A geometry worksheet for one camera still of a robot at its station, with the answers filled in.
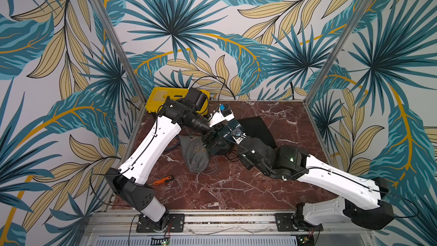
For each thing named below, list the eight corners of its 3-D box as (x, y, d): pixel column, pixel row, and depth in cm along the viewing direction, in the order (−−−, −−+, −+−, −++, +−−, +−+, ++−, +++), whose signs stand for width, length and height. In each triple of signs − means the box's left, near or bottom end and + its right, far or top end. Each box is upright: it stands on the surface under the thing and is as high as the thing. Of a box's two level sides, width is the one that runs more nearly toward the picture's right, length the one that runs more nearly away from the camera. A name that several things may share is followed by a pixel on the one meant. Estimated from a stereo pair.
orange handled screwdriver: (150, 187, 85) (149, 186, 83) (150, 184, 85) (148, 183, 83) (174, 179, 87) (173, 178, 85) (173, 177, 88) (172, 175, 86)
